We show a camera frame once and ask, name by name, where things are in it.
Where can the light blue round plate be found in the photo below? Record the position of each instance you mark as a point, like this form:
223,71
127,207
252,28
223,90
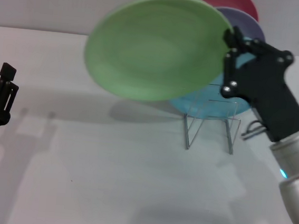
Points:
209,99

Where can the green round plate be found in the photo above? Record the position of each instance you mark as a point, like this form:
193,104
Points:
155,49

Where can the purple round plate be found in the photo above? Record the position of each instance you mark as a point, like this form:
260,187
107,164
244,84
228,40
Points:
245,23

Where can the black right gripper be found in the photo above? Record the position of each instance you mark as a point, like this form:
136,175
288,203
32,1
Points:
267,94

